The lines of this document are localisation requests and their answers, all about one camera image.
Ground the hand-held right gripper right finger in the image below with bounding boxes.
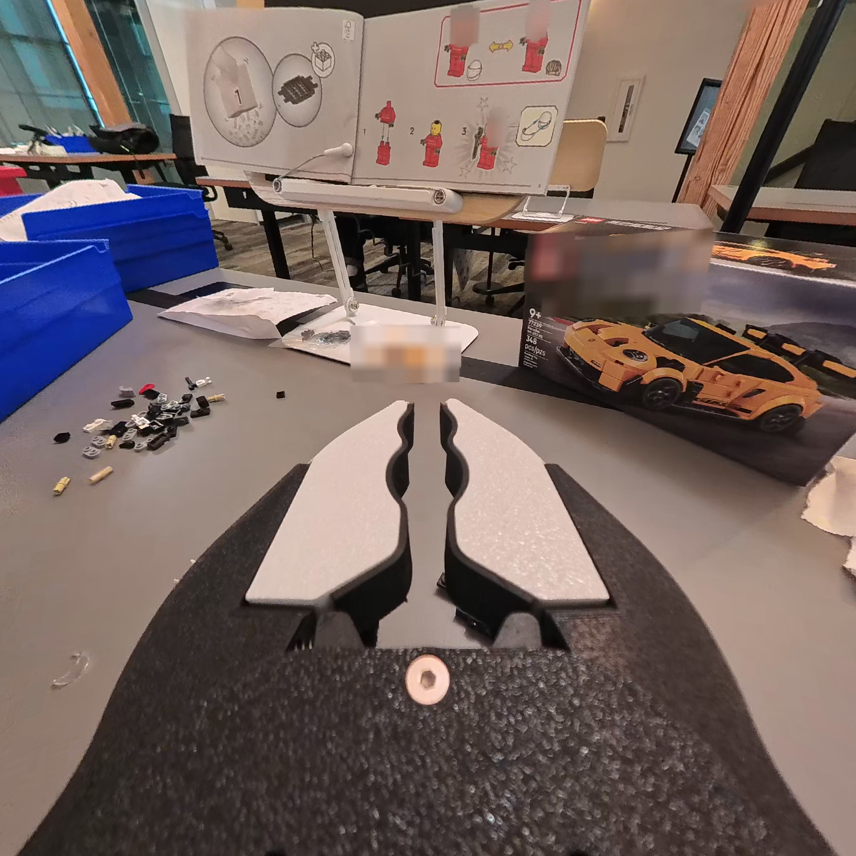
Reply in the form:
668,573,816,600
439,398,613,644

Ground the clear curved toy piece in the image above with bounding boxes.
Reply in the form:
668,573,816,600
52,652,91,690

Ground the black bag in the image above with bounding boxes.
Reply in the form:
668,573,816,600
90,123,161,155

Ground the clear bag of small parts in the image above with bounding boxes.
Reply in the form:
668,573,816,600
271,325,355,365

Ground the small white wire stand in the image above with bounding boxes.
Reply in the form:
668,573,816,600
514,190,576,223

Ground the toy instruction booklet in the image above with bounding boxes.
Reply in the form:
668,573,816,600
184,0,591,188

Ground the wooden pillar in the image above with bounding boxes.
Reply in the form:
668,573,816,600
50,0,131,128
679,0,810,202

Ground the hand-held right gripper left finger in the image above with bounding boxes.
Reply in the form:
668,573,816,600
245,399,416,648

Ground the white printed paper bag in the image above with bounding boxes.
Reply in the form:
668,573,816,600
0,179,141,242
801,455,856,579
158,288,337,341

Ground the black toy car box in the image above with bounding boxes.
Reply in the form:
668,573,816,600
518,204,856,486

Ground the framed wall picture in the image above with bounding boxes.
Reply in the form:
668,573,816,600
615,77,644,143

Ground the black studded toy plate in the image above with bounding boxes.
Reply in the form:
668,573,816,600
435,572,499,636

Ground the black slanted pole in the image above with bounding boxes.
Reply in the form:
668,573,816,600
722,0,847,231

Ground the blue plastic bin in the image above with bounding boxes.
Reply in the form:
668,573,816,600
0,184,218,295
0,241,133,422

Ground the black office chair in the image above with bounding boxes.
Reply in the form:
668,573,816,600
364,224,436,298
779,119,856,191
167,114,218,202

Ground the grey top table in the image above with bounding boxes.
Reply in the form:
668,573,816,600
709,184,856,228

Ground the pile of small toy bricks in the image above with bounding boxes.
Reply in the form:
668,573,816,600
52,374,288,499

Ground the black wall screen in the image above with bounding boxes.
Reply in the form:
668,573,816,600
674,79,723,156

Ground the white and wood book stand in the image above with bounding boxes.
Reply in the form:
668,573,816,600
244,117,609,365

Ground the wooden top table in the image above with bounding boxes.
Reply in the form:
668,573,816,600
0,150,178,195

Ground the grey desk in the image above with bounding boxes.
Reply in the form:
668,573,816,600
0,267,856,856

